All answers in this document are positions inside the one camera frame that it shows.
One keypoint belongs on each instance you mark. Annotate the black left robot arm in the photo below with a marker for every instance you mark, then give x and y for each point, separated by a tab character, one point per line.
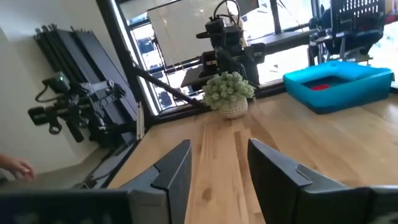
231	34

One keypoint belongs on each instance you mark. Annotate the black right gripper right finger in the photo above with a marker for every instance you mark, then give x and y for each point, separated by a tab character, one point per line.
280	193

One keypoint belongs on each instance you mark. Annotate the red long block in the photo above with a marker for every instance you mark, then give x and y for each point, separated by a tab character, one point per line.
320	87

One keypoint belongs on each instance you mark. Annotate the blue plastic bin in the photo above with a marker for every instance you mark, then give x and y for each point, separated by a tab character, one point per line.
342	96

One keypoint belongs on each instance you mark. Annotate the black office chair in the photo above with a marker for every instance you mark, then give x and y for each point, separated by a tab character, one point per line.
354	18

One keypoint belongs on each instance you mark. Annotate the black camera rig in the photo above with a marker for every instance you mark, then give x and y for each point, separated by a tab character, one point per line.
71	109

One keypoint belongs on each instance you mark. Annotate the silver bracket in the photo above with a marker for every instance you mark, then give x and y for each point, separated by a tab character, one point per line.
140	121

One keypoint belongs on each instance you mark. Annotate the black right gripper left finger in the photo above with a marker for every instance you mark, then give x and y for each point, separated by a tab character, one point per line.
174	186

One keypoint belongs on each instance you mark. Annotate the white board panel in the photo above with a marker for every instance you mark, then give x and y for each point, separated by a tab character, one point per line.
180	31

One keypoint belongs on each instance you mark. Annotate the black leaning panels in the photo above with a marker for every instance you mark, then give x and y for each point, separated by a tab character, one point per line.
93	56

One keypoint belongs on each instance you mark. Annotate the person's hand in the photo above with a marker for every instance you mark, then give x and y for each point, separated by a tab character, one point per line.
18	166

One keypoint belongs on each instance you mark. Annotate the green plant in white pot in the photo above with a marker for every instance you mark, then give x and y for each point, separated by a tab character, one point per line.
228	90

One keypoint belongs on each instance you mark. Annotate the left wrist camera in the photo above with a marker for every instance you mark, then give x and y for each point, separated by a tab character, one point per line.
214	26

